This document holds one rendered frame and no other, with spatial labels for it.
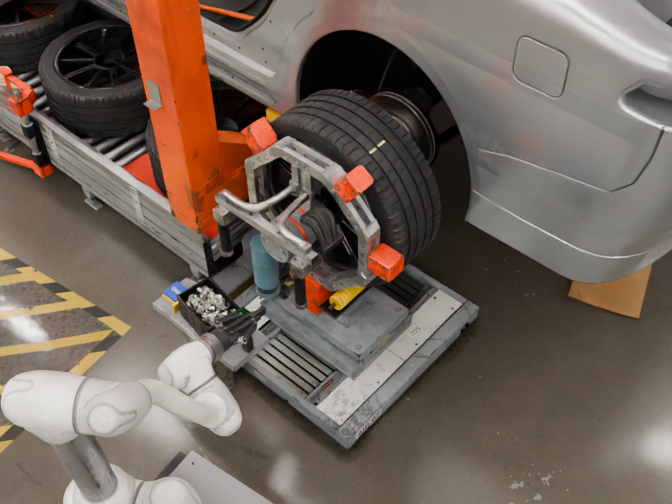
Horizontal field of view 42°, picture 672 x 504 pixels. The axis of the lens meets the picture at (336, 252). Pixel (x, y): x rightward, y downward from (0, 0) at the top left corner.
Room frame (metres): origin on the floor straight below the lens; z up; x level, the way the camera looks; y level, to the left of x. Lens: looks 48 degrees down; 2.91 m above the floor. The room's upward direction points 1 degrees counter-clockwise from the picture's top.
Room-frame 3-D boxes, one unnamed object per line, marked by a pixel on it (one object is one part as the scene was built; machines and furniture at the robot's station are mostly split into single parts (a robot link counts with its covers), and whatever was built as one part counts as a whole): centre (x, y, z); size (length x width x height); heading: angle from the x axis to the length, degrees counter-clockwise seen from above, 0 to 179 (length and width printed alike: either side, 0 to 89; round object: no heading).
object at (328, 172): (2.03, 0.08, 0.85); 0.54 x 0.07 x 0.54; 48
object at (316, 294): (2.06, 0.06, 0.48); 0.16 x 0.12 x 0.17; 138
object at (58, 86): (3.46, 1.05, 0.39); 0.66 x 0.66 x 0.24
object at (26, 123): (3.15, 1.40, 0.30); 0.09 x 0.05 x 0.50; 48
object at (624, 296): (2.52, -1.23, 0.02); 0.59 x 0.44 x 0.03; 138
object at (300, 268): (1.76, 0.09, 0.93); 0.09 x 0.05 x 0.05; 138
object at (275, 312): (2.19, 0.00, 0.13); 0.50 x 0.36 x 0.10; 48
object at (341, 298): (2.02, -0.08, 0.51); 0.29 x 0.06 x 0.06; 138
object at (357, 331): (2.16, -0.03, 0.32); 0.40 x 0.30 x 0.28; 48
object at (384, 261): (1.82, -0.16, 0.85); 0.09 x 0.08 x 0.07; 48
